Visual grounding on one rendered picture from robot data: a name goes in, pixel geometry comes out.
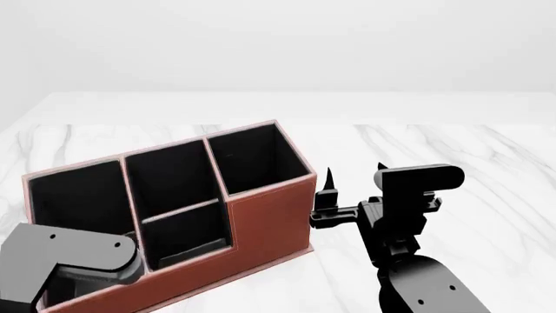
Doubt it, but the brown leather compartment caddy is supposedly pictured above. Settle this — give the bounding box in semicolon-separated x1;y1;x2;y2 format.
21;119;315;313

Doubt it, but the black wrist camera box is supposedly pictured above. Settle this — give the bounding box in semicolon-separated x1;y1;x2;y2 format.
374;164;466;236

